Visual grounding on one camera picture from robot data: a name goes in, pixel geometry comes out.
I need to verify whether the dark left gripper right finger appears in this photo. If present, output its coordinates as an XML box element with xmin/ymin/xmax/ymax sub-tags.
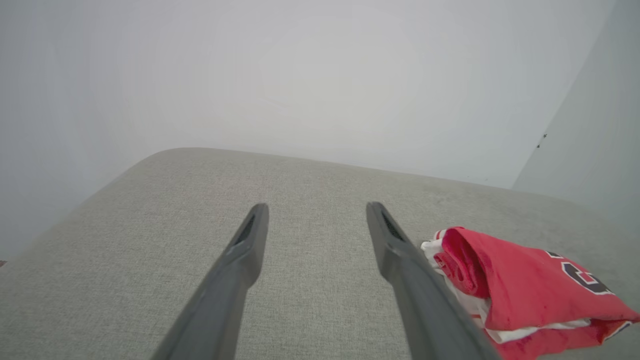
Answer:
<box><xmin>365</xmin><ymin>201</ymin><xmax>501</xmax><ymax>360</ymax></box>

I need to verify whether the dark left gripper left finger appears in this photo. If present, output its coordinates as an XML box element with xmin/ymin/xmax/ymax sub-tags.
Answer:
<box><xmin>149</xmin><ymin>202</ymin><xmax>270</xmax><ymax>360</ymax></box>

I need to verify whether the red Bulls 23 jersey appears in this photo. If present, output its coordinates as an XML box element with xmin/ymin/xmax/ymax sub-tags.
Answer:
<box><xmin>420</xmin><ymin>226</ymin><xmax>640</xmax><ymax>360</ymax></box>

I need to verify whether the grey fabric cushion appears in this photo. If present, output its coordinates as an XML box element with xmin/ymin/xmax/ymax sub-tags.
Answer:
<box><xmin>0</xmin><ymin>147</ymin><xmax>640</xmax><ymax>360</ymax></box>

